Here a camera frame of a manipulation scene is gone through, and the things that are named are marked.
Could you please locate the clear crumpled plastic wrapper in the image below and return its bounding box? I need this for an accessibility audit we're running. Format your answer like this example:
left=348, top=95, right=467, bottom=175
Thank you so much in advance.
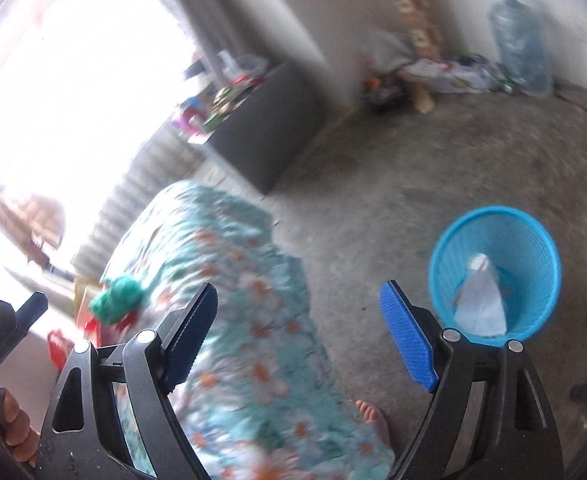
left=453, top=252, right=508, bottom=336

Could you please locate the large clear water jug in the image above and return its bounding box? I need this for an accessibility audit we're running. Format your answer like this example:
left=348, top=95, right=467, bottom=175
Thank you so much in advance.
left=488, top=0, right=555, bottom=97

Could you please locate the floral quilted blanket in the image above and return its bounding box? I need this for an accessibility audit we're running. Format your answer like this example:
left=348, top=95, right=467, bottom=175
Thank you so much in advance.
left=100, top=180, right=397, bottom=480

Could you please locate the grey ribbed radiator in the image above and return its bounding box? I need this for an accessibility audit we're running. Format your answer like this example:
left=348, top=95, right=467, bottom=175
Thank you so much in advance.
left=70, top=125, right=214, bottom=281

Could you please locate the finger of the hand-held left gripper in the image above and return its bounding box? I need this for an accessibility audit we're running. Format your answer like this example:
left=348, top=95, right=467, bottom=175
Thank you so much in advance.
left=14, top=291, right=49, bottom=333

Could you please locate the pile of plastic bags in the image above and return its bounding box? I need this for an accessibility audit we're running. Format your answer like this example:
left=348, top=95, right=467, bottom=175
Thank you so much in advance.
left=363, top=27, right=505, bottom=97

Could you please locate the person's left hand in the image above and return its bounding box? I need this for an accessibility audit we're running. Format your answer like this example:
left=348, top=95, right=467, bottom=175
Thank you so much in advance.
left=0, top=387, right=41, bottom=468

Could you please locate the grey curtain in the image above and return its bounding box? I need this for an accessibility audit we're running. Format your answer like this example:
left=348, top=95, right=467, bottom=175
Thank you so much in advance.
left=153, top=0, right=236, bottom=78

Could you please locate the dark grey cabinet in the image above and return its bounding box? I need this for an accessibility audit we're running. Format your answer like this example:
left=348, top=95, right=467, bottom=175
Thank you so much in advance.
left=208, top=62, right=330, bottom=194

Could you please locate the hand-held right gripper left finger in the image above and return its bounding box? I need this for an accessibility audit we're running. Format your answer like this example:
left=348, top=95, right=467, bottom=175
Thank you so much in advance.
left=37, top=282, right=219, bottom=480

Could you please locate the clutter of small items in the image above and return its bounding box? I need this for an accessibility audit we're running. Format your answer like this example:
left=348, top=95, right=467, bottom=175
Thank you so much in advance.
left=173, top=50, right=270, bottom=136

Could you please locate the red plastic bag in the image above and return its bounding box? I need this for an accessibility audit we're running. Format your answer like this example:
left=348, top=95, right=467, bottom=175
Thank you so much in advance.
left=47, top=329, right=77, bottom=368

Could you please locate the green and red toy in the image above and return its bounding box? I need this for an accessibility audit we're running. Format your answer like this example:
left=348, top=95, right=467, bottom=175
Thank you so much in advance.
left=88, top=275, right=145, bottom=326

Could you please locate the person's bare foot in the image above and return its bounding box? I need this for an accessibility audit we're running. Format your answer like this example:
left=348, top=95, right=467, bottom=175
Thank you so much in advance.
left=348, top=399, right=391, bottom=456

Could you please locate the beige quilted jacket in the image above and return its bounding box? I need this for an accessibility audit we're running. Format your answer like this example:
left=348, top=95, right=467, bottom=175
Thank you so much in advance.
left=0, top=187, right=67, bottom=266

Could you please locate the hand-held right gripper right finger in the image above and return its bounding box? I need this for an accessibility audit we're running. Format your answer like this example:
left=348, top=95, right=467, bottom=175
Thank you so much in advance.
left=379, top=280, right=567, bottom=480

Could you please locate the patterned wall hanging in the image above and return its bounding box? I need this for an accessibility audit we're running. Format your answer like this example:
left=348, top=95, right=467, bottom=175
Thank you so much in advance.
left=382, top=0, right=445, bottom=57

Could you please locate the blue mesh plastic basket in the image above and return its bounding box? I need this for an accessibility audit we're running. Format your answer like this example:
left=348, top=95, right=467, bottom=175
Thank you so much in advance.
left=428, top=205, right=563, bottom=346

